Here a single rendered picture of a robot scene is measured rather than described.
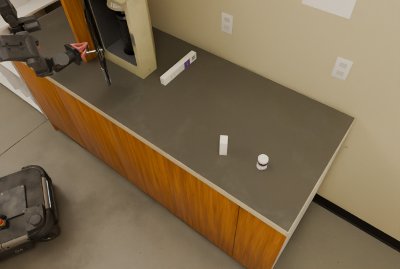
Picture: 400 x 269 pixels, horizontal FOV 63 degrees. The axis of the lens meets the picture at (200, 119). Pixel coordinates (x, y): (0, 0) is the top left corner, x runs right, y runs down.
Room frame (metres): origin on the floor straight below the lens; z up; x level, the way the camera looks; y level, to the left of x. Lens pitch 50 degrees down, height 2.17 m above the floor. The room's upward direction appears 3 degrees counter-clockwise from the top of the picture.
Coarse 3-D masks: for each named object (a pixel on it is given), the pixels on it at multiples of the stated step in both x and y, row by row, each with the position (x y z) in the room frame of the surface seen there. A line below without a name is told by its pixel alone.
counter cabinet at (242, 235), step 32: (64, 96) 1.41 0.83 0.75; (64, 128) 1.60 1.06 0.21; (96, 128) 1.26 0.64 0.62; (128, 160) 1.11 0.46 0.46; (160, 160) 0.91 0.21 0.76; (160, 192) 0.96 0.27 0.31; (192, 192) 0.78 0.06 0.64; (192, 224) 0.80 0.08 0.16; (224, 224) 0.65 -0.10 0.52; (256, 224) 0.55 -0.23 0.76; (256, 256) 0.52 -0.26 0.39
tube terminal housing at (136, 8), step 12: (108, 0) 1.41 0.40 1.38; (132, 0) 1.36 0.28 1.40; (144, 0) 1.41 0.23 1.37; (132, 12) 1.34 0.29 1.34; (144, 12) 1.40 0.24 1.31; (96, 24) 1.51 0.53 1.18; (132, 24) 1.33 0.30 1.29; (144, 24) 1.39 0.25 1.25; (144, 36) 1.38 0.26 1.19; (144, 48) 1.37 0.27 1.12; (120, 60) 1.43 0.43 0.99; (144, 60) 1.35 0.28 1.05; (156, 60) 1.48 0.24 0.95; (132, 72) 1.38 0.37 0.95; (144, 72) 1.34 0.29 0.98
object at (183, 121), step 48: (48, 48) 1.65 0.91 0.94; (192, 48) 1.58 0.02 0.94; (96, 96) 1.21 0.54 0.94; (144, 96) 1.19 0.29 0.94; (192, 96) 1.18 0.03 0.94; (240, 96) 1.16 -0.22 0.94; (288, 96) 1.14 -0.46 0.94; (192, 144) 0.87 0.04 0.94; (240, 144) 0.86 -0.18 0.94; (288, 144) 0.85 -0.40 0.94; (336, 144) 0.83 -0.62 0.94; (240, 192) 0.62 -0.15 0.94; (288, 192) 0.61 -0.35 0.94
